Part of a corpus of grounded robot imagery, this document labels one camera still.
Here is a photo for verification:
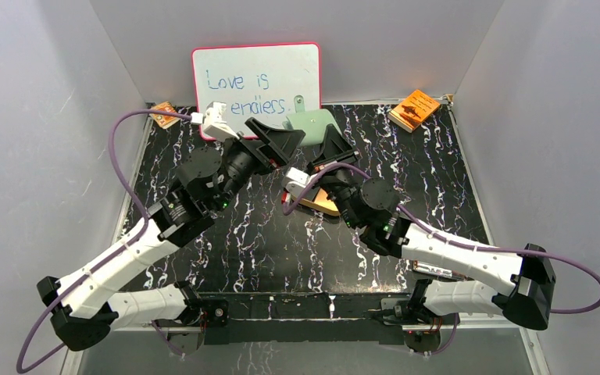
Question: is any mint green card holder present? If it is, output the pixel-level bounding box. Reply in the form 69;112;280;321
282;95;341;147

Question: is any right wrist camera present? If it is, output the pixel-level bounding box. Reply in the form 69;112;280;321
282;167;310;198

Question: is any marker pen box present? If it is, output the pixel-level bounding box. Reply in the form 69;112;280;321
412;261;469;281

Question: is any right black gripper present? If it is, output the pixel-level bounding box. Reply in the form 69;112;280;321
303;124;360;230

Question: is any small orange card box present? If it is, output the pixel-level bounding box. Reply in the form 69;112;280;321
149;102;180;129

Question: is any aluminium frame rail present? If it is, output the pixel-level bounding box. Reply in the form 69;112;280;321
82;294;492;345

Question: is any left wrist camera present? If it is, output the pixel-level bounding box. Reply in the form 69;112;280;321
190;102;238;142

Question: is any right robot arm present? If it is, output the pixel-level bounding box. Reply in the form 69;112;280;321
308;124;556;330

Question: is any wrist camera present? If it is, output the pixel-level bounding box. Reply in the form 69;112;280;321
282;167;310;198
190;102;238;142

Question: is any orange book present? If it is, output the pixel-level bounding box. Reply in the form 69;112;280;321
387;90;441;133

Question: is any pink framed whiteboard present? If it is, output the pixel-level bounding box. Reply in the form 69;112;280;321
191;42;321;138

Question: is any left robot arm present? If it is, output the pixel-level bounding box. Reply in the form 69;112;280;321
37;118;305;352

